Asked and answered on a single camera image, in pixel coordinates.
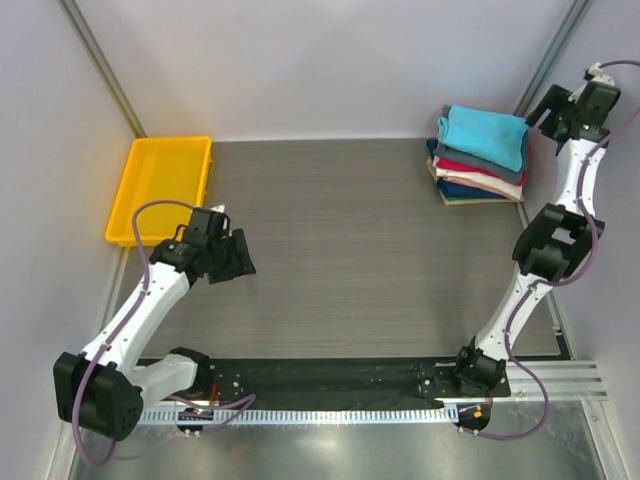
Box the slotted cable duct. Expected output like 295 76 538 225
138 404 459 427

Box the white folded shirt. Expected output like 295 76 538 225
435 168 522 201

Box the aluminium corner post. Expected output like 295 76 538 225
513 0 594 117
59 0 147 138

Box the grey-blue folded shirt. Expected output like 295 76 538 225
435 142 529 185

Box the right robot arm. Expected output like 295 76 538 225
450 73 621 396

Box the navy folded shirt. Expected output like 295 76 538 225
426 138 509 199

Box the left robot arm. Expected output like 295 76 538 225
53 205 256 441

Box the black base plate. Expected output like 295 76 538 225
169 357 512 407

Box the turquoise t shirt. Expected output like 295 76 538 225
437 105 529 172

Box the aluminium rail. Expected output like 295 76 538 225
506 360 608 401

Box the red folded shirt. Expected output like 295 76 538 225
432 143 531 186

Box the left aluminium corner post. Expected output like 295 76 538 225
59 0 147 138

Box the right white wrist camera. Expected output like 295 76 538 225
584 62 615 87

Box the right aluminium corner post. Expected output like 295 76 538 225
513 0 594 117

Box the yellow plastic tray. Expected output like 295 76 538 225
105 136 212 247

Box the pink folded shirt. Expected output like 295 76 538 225
436 171 498 191

